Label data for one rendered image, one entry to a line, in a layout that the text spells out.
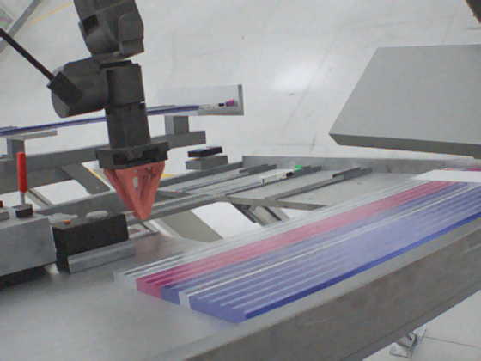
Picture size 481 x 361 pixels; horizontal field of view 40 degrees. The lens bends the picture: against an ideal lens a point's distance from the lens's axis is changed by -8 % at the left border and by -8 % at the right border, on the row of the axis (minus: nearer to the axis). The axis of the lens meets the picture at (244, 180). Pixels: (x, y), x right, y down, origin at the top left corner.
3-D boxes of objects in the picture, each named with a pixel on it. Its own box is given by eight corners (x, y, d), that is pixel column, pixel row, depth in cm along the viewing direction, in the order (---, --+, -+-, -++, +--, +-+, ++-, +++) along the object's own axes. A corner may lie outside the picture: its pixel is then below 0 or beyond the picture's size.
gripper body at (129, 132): (130, 164, 87) (121, 106, 86) (94, 162, 96) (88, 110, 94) (173, 154, 91) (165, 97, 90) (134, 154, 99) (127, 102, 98)
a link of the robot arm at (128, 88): (148, 56, 91) (124, 61, 95) (105, 62, 87) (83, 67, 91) (155, 107, 92) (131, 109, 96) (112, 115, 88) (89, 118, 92)
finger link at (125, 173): (131, 226, 90) (119, 154, 89) (106, 221, 96) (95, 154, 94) (174, 214, 94) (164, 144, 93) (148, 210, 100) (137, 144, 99)
